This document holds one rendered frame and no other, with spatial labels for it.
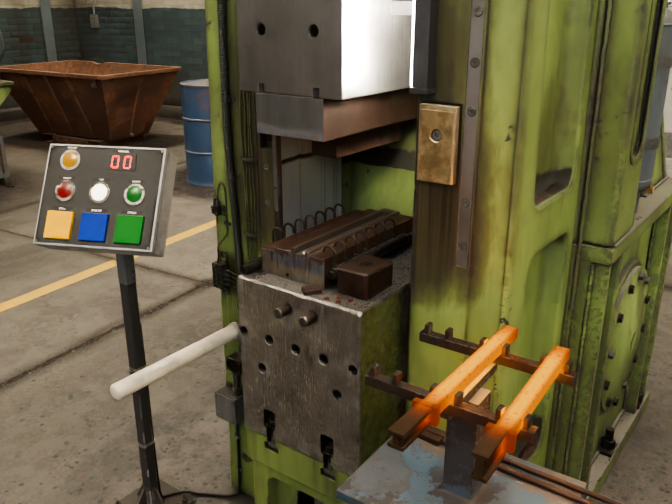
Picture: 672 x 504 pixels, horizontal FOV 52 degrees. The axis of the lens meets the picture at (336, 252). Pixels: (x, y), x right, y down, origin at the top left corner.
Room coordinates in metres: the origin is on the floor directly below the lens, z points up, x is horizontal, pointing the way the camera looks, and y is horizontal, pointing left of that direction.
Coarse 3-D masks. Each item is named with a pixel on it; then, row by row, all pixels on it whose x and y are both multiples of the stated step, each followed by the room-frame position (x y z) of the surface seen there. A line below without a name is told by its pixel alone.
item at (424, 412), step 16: (496, 336) 1.21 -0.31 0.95; (512, 336) 1.23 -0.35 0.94; (480, 352) 1.15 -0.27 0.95; (496, 352) 1.16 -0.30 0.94; (464, 368) 1.09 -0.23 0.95; (480, 368) 1.10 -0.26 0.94; (448, 384) 1.03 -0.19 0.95; (464, 384) 1.05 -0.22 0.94; (416, 400) 0.97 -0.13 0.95; (432, 400) 0.98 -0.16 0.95; (448, 400) 1.00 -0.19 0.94; (416, 416) 0.93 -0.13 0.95; (432, 416) 0.95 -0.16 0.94; (400, 432) 0.89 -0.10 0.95; (416, 432) 0.92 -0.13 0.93; (400, 448) 0.88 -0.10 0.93
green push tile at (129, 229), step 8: (120, 216) 1.71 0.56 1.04; (128, 216) 1.71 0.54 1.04; (136, 216) 1.71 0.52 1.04; (120, 224) 1.70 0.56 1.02; (128, 224) 1.70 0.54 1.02; (136, 224) 1.70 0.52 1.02; (120, 232) 1.69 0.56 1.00; (128, 232) 1.69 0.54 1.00; (136, 232) 1.68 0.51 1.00; (120, 240) 1.68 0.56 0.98; (128, 240) 1.68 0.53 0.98; (136, 240) 1.67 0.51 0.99
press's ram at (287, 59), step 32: (256, 0) 1.63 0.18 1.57; (288, 0) 1.58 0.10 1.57; (320, 0) 1.52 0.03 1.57; (352, 0) 1.52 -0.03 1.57; (384, 0) 1.62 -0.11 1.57; (256, 32) 1.63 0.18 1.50; (288, 32) 1.58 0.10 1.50; (320, 32) 1.52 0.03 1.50; (352, 32) 1.52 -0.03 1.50; (384, 32) 1.62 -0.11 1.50; (256, 64) 1.63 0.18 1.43; (288, 64) 1.58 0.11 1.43; (320, 64) 1.52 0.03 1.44; (352, 64) 1.52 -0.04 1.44; (384, 64) 1.62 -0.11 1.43; (320, 96) 1.52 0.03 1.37; (352, 96) 1.52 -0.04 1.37
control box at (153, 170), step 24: (72, 144) 1.85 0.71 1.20; (48, 168) 1.83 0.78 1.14; (72, 168) 1.81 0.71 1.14; (96, 168) 1.80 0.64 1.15; (120, 168) 1.79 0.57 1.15; (144, 168) 1.78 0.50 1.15; (168, 168) 1.80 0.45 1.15; (48, 192) 1.79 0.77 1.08; (72, 192) 1.78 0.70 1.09; (120, 192) 1.76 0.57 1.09; (144, 192) 1.74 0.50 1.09; (168, 192) 1.79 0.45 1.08; (144, 216) 1.71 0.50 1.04; (168, 216) 1.77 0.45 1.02; (48, 240) 1.72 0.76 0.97; (72, 240) 1.71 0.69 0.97; (144, 240) 1.68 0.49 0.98
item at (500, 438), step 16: (560, 352) 1.15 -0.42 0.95; (544, 368) 1.09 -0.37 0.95; (560, 368) 1.11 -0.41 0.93; (528, 384) 1.03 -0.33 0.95; (544, 384) 1.03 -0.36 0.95; (528, 400) 0.98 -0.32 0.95; (512, 416) 0.94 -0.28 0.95; (496, 432) 0.88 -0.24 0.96; (512, 432) 0.88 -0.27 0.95; (480, 448) 0.84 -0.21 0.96; (496, 448) 0.84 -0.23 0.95; (512, 448) 0.88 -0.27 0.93; (480, 464) 0.82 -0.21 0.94; (496, 464) 0.85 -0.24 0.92; (480, 480) 0.82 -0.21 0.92
